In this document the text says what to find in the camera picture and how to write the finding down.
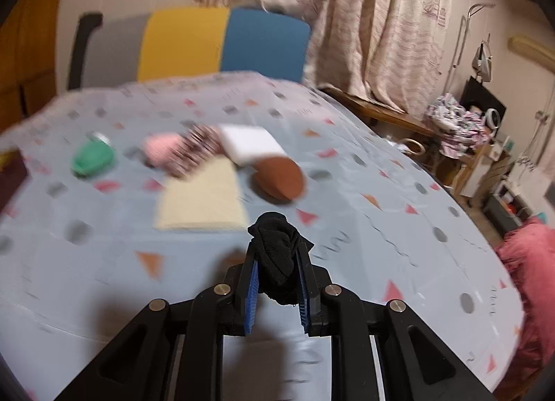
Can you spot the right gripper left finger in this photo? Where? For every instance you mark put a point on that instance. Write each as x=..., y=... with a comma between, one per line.
x=247, y=291

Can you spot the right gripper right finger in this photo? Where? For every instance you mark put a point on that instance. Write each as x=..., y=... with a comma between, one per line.
x=310, y=309

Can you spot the black scrunchie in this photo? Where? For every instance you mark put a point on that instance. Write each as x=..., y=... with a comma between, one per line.
x=274, y=243

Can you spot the cream mesh cloth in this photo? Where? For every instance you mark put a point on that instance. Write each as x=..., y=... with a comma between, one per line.
x=209, y=199

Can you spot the brown makeup sponge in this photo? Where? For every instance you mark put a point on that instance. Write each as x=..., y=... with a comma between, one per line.
x=279, y=178

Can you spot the white foam sponge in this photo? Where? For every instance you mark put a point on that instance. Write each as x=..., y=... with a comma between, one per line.
x=245, y=144

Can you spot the pink striped scrunchie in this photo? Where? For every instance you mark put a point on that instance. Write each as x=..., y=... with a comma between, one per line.
x=195, y=148

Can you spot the pink towel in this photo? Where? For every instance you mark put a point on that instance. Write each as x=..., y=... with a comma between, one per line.
x=158, y=149

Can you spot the wooden side table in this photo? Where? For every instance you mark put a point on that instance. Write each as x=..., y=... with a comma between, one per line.
x=374, y=114

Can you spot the pink blanket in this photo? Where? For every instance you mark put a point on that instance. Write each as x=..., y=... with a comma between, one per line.
x=527, y=253

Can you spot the floral clothes pile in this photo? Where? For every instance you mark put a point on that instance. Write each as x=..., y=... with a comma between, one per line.
x=458, y=128

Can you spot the gold metal tin box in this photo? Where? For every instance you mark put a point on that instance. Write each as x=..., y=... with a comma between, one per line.
x=13, y=174

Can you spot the grey yellow blue chair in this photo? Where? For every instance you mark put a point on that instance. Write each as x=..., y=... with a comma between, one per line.
x=194, y=41

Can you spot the beige patterned curtain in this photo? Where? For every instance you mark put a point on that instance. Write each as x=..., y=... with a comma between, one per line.
x=384, y=50

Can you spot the wooden panel wardrobe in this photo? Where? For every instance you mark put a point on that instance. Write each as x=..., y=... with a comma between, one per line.
x=28, y=44

